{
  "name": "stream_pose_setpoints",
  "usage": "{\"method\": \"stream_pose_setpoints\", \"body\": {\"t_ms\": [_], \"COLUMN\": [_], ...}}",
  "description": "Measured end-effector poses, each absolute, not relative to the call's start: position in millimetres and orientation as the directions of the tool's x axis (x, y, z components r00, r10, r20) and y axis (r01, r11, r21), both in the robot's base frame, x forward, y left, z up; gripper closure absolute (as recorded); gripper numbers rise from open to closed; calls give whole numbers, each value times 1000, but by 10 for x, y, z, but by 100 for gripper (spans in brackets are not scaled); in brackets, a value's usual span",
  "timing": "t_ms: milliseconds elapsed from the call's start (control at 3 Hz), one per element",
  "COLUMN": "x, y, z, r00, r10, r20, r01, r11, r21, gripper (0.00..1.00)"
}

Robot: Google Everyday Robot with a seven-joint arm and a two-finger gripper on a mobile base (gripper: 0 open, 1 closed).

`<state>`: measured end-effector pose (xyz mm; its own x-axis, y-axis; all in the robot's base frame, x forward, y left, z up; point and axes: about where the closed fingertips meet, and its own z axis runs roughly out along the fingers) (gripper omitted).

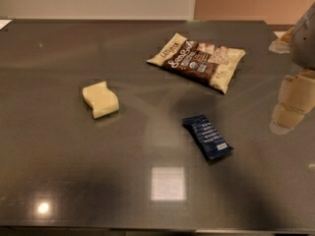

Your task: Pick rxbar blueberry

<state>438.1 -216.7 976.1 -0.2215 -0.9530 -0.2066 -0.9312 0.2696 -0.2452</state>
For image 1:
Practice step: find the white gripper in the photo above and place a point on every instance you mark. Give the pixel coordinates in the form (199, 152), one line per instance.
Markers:
(304, 48)

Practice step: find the dark blue rxbar wrapper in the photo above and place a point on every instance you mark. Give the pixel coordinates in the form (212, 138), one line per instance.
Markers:
(207, 137)

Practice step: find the yellow wavy sponge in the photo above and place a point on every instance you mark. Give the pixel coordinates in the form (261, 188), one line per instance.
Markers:
(100, 99)

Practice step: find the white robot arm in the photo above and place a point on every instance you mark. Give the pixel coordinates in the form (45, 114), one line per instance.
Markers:
(299, 42)

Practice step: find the brown cream snack bag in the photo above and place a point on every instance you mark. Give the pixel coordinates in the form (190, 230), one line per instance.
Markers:
(206, 63)

